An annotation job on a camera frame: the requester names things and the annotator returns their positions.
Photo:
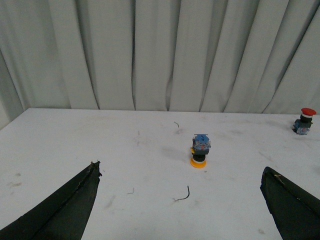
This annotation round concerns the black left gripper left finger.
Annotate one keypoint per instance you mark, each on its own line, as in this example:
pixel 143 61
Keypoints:
pixel 61 216

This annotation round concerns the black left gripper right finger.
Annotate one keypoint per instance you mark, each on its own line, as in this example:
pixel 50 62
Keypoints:
pixel 296 212

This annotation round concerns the yellow push button switch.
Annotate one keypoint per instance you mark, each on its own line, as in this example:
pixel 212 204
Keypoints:
pixel 200 148

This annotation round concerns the white pleated curtain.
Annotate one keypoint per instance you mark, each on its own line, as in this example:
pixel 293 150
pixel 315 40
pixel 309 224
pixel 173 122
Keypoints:
pixel 220 56

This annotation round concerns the red push button switch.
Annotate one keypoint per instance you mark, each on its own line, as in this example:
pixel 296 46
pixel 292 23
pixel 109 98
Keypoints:
pixel 302 125

